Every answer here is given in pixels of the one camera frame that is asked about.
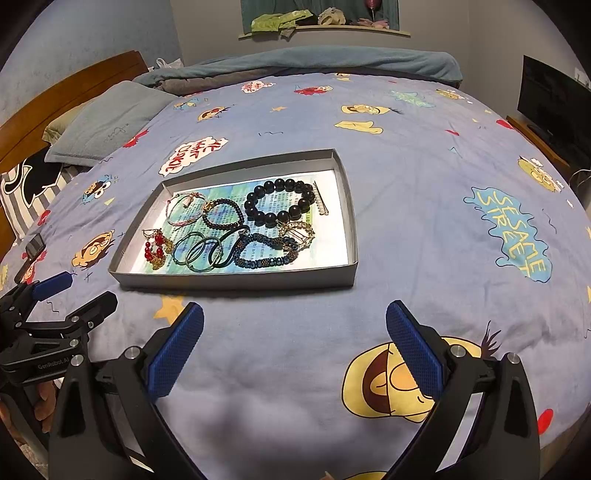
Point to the pink cloth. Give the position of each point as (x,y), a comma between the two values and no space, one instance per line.
(376,23)

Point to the cartoon printed bedsheet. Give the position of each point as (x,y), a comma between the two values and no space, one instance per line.
(415,207)

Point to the red bead gold earrings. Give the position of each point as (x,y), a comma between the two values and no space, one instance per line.
(157,242)

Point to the red wine glass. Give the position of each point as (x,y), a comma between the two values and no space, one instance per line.
(372,3)

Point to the grey cardboard tray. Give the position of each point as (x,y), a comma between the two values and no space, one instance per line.
(231,279)

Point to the thin teal bangle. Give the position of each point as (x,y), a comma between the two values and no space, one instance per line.
(177,249)
(198,268)

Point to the grey pillow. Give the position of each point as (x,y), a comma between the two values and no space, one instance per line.
(106,124)

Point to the wooden window sill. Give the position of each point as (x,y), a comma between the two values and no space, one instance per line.
(346,31)

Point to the wooden headboard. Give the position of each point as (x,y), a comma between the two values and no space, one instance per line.
(69,87)

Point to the black phone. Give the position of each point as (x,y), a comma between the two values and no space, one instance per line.
(34,247)

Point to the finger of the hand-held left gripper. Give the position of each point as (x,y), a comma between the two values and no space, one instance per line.
(53,284)
(94,307)

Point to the person's left hand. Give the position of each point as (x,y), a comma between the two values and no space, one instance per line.
(46,399)

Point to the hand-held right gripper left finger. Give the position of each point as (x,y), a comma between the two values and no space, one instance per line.
(178,350)

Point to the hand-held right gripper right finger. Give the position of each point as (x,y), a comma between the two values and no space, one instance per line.
(413,350)

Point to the striped printed pillow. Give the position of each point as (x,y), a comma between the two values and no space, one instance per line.
(27,184)

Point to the pearl hair clip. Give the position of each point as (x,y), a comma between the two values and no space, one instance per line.
(321,203)

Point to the grey blanket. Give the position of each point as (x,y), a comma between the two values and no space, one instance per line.
(184,86)

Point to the white plastic bag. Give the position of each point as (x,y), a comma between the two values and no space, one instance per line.
(167,63)

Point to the black television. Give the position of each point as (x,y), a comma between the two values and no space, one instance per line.
(554,106)

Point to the teal duvet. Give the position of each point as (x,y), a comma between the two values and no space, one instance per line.
(323,60)

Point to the wooden television stand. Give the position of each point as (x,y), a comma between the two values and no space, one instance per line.
(545,147)

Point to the beige cloth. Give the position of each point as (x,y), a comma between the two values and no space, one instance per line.
(331,16)

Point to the green cloth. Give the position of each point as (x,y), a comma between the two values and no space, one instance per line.
(277,21)

